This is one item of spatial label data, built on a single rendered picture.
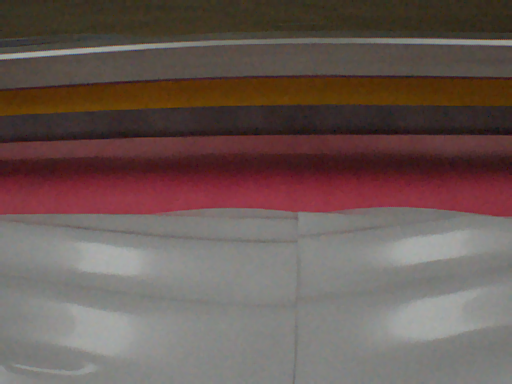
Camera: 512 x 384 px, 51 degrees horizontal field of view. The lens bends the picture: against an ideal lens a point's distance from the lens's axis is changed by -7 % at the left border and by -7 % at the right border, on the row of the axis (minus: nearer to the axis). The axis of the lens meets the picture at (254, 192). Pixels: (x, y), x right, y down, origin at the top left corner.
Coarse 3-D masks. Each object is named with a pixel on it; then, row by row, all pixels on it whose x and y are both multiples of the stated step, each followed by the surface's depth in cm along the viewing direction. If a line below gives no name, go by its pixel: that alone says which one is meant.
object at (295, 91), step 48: (0, 96) 17; (48, 96) 17; (96, 96) 17; (144, 96) 17; (192, 96) 17; (240, 96) 17; (288, 96) 17; (336, 96) 17; (384, 96) 17; (432, 96) 16; (480, 96) 16
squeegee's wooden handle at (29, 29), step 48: (0, 0) 15; (48, 0) 15; (96, 0) 15; (144, 0) 15; (192, 0) 15; (240, 0) 15; (288, 0) 15; (336, 0) 15; (384, 0) 14; (432, 0) 14; (480, 0) 14
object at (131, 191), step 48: (0, 144) 20; (48, 144) 20; (96, 144) 19; (144, 144) 19; (192, 144) 19; (240, 144) 19; (288, 144) 18; (0, 192) 16; (48, 192) 16; (96, 192) 16; (144, 192) 16; (192, 192) 15; (240, 192) 15; (288, 192) 15
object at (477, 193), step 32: (320, 160) 17; (352, 160) 17; (384, 160) 17; (416, 160) 17; (448, 160) 17; (480, 160) 17; (320, 192) 15; (352, 192) 15; (384, 192) 15; (416, 192) 15; (448, 192) 15; (480, 192) 15
